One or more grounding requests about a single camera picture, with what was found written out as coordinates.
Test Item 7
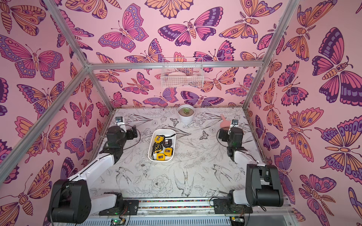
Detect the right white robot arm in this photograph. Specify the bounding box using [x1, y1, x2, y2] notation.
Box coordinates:
[217, 127, 284, 213]

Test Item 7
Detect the white storage box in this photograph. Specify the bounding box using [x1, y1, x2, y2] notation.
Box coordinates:
[147, 129, 176, 163]

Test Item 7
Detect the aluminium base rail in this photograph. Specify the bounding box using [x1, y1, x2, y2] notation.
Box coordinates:
[81, 197, 298, 226]

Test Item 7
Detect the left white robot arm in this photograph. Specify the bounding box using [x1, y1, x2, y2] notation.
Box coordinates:
[47, 125, 140, 226]

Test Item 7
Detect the black round tape measure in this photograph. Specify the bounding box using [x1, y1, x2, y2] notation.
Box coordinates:
[163, 139, 173, 148]

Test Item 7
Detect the green circuit board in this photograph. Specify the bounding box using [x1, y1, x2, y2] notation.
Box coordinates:
[110, 218, 126, 226]

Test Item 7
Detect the yellow tape measure with clip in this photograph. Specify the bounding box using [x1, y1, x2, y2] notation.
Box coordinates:
[163, 147, 173, 157]

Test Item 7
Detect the pink brush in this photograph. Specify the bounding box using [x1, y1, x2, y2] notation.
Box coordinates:
[220, 114, 232, 130]

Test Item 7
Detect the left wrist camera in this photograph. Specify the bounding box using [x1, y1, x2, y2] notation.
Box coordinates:
[115, 116, 125, 126]

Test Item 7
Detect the white plant pot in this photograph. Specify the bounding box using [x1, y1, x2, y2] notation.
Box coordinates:
[178, 104, 195, 125]

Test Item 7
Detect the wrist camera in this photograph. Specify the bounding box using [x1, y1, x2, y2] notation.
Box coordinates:
[231, 119, 239, 127]
[115, 116, 125, 126]

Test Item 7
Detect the small yellow tape measure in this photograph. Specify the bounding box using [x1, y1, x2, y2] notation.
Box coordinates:
[156, 153, 166, 161]

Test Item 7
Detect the white wire basket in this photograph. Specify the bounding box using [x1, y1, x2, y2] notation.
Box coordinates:
[159, 57, 205, 89]

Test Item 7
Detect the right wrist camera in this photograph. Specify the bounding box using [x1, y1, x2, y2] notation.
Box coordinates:
[231, 119, 239, 127]

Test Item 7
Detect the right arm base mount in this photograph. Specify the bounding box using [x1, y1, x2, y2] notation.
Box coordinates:
[209, 189, 253, 215]

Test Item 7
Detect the yellow tape measure round label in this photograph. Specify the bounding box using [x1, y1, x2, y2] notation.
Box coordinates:
[155, 135, 165, 144]

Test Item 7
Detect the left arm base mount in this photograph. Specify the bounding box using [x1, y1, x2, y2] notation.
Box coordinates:
[99, 192, 140, 216]

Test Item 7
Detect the black yellow tape measure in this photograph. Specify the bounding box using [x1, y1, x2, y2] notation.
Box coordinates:
[152, 143, 163, 154]

